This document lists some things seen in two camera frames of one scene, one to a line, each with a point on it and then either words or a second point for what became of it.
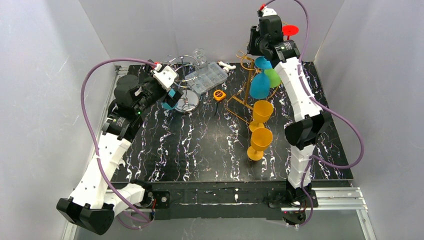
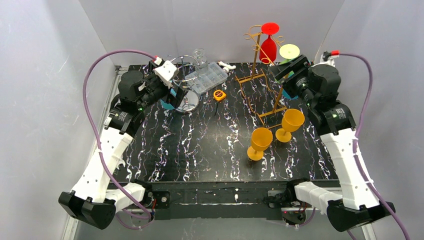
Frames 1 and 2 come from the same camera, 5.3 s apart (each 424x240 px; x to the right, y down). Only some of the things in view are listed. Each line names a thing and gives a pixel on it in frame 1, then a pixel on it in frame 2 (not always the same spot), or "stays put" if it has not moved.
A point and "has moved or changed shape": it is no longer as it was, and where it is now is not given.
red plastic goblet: x=289 y=30 has moved or changed shape
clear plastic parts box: x=201 y=81 stays put
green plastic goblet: x=274 y=79 has moved or changed shape
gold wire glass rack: x=245 y=112 to x=258 y=86
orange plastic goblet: x=261 y=139 stays put
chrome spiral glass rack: x=187 y=68 stays put
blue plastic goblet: x=171 y=93 stays put
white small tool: x=226 y=67 stays put
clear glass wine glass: x=200 y=57 stays put
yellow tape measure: x=219 y=95 stays put
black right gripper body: x=252 y=40 to x=285 y=73
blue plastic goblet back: x=260 y=85 to x=285 y=94
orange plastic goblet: x=262 y=110 to x=291 y=120
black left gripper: x=164 y=93 stays put
